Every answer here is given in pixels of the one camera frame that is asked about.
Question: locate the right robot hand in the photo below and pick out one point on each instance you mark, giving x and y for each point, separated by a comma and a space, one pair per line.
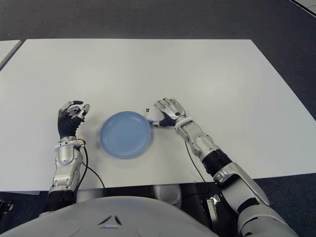
170, 111

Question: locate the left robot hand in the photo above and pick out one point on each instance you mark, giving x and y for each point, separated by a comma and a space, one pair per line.
67, 121

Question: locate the white wall charger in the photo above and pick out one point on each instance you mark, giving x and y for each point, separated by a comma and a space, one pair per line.
155, 116

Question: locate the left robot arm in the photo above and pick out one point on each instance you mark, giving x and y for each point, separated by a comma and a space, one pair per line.
65, 168

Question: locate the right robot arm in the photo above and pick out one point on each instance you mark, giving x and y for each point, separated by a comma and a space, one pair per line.
222, 168

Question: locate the blue round plate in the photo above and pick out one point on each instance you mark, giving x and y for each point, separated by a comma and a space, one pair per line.
126, 134

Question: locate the white robot leg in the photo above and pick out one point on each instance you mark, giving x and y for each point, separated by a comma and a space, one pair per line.
168, 193

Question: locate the white side table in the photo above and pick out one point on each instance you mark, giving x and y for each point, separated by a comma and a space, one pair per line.
7, 51

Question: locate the black floor device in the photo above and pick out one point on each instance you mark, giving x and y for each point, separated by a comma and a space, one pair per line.
6, 206

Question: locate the silver metal buckle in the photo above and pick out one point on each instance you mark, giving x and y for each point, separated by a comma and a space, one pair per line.
211, 209

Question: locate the grey robot torso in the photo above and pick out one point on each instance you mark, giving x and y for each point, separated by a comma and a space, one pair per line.
123, 217

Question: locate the white curved floor object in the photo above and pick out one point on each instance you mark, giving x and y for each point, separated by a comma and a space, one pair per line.
304, 3

